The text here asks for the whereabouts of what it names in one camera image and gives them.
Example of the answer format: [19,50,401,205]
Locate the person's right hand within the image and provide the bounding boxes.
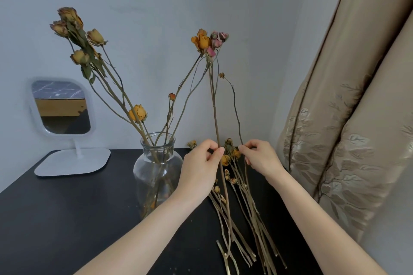
[238,138,286,185]

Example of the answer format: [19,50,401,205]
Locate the person's left hand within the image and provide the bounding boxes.
[176,138,225,203]

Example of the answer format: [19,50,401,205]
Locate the clear glass vase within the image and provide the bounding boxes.
[133,132,184,220]

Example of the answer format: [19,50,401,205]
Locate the round yellow dried flower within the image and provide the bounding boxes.
[128,104,162,162]

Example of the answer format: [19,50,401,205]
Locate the person's left forearm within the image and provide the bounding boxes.
[74,187,207,275]

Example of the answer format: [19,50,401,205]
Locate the person's right forearm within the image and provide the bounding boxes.
[268,168,388,275]

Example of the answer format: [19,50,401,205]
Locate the pile of dried orange petals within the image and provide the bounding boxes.
[142,187,168,217]

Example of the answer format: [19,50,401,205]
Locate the beige embroidered curtain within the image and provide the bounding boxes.
[276,0,413,243]

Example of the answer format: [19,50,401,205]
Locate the white standing mirror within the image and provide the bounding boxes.
[27,76,111,178]

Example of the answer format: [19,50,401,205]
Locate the black table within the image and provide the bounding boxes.
[0,147,323,275]

